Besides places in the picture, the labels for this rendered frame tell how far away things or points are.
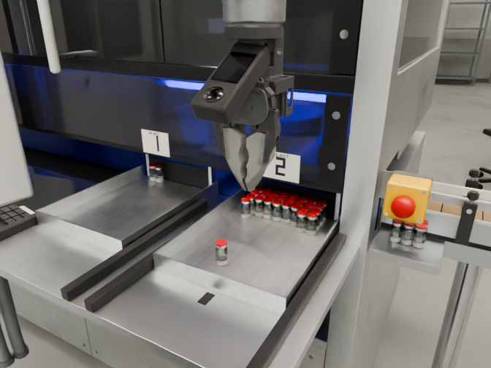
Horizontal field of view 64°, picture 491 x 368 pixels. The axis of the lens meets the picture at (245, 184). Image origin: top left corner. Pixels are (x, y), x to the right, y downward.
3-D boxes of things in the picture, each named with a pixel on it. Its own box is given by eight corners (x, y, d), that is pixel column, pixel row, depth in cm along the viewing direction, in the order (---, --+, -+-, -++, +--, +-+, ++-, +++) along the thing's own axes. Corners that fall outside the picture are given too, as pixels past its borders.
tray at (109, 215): (144, 175, 115) (142, 163, 113) (218, 193, 103) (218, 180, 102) (38, 224, 88) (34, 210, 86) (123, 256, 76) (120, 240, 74)
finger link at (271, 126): (279, 162, 51) (282, 94, 48) (274, 166, 50) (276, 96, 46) (248, 156, 53) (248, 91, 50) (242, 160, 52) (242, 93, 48)
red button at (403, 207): (391, 209, 73) (395, 190, 72) (415, 214, 72) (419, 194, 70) (388, 217, 70) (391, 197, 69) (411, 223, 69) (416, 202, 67)
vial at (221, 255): (220, 258, 75) (219, 239, 73) (229, 261, 74) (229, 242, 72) (213, 264, 73) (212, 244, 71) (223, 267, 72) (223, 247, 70)
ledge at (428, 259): (382, 227, 90) (383, 220, 90) (444, 242, 84) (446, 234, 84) (368, 257, 79) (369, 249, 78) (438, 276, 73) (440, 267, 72)
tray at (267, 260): (243, 199, 99) (243, 187, 98) (345, 223, 88) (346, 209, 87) (154, 269, 72) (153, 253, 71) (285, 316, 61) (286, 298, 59)
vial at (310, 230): (307, 229, 85) (308, 210, 83) (317, 232, 84) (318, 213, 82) (304, 234, 83) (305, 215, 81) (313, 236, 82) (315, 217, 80)
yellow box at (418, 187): (389, 202, 80) (394, 169, 77) (427, 209, 77) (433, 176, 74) (381, 217, 74) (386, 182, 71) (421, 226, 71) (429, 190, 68)
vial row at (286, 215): (248, 209, 94) (248, 192, 92) (321, 228, 86) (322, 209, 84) (244, 214, 92) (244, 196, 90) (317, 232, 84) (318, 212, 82)
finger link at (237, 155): (263, 179, 58) (264, 118, 55) (243, 193, 54) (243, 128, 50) (245, 175, 60) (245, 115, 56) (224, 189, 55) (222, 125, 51)
